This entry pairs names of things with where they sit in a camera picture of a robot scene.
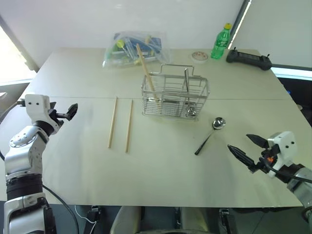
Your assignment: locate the green plastic bottle yellow cap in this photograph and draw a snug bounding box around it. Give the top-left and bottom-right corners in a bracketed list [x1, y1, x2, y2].
[210, 23, 232, 60]

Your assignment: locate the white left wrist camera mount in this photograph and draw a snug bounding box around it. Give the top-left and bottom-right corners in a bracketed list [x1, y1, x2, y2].
[25, 94, 51, 122]

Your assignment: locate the steel spoon with black handle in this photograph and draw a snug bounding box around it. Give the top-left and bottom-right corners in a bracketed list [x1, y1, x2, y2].
[194, 117, 227, 156]

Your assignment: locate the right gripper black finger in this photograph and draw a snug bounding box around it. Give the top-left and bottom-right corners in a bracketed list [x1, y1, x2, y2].
[246, 133, 269, 149]
[227, 144, 259, 174]

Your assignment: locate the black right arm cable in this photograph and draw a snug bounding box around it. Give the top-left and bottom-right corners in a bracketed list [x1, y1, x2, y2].
[259, 157, 312, 184]

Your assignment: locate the wooden chopstick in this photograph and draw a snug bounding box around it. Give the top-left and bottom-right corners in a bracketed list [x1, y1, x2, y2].
[125, 98, 134, 154]
[136, 43, 163, 115]
[107, 96, 118, 149]

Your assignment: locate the black table clamp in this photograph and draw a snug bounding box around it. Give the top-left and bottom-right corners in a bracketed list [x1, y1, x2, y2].
[218, 207, 231, 234]
[86, 206, 102, 224]

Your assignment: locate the steel wire cutlery rack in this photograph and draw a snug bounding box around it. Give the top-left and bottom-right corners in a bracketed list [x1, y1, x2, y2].
[140, 63, 211, 120]

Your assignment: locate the clear plastic bag of items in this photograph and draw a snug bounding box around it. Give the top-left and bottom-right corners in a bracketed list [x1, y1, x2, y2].
[101, 31, 172, 70]

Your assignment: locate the thin white cable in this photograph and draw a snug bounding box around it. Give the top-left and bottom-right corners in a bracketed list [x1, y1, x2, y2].
[74, 205, 97, 225]

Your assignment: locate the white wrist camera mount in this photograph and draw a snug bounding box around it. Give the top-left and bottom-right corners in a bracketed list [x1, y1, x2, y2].
[267, 131, 297, 177]
[25, 94, 51, 122]

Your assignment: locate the black handheld remote controller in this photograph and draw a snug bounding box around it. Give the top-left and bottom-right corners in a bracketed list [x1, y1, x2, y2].
[226, 47, 273, 71]

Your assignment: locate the dark side furniture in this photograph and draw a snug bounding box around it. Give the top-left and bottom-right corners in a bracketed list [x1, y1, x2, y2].
[275, 73, 312, 137]

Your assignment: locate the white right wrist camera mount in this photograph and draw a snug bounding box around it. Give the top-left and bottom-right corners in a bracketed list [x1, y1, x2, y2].
[267, 131, 297, 177]

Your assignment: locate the all-steel spoon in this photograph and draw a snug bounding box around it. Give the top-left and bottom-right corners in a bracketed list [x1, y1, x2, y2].
[184, 68, 197, 118]

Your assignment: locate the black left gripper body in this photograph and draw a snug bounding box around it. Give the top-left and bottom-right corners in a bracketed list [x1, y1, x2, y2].
[48, 109, 66, 128]

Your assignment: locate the grey rounded shape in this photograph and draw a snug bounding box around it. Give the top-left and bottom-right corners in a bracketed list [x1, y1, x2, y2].
[109, 206, 143, 234]
[174, 207, 213, 234]

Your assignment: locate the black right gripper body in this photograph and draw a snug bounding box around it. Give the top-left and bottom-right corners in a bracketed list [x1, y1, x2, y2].
[255, 144, 280, 172]

